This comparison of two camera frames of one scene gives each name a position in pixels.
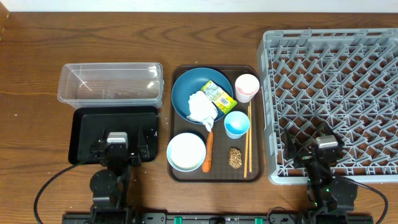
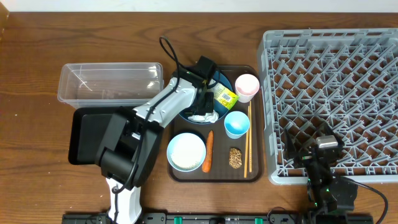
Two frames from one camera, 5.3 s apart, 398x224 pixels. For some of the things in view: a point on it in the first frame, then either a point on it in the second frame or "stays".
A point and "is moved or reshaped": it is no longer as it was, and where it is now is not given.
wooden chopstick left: (247, 144) stays
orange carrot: (208, 160) stays
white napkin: (202, 109) is moved or reshaped
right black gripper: (313, 157) stays
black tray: (90, 126) stays
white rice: (188, 150) stays
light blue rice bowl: (186, 152) stays
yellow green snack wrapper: (224, 101) is moved or reshaped
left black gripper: (116, 152) -> (206, 101)
